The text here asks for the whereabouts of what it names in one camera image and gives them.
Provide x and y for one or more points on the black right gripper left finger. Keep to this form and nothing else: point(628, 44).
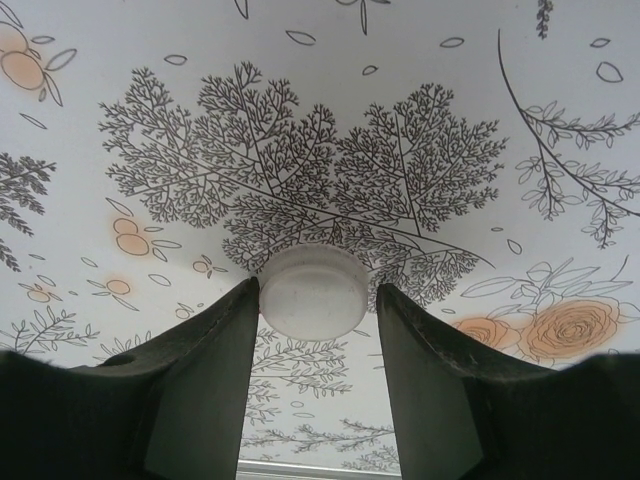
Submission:
point(150, 410)

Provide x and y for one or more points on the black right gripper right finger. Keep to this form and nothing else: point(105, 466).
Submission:
point(500, 415)

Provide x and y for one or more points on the white bottle cap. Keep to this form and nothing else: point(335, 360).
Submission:
point(312, 300)

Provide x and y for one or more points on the floral print table mat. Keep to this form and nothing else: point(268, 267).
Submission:
point(320, 150)

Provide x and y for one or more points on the aluminium frame rail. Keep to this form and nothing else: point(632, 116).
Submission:
point(320, 472)

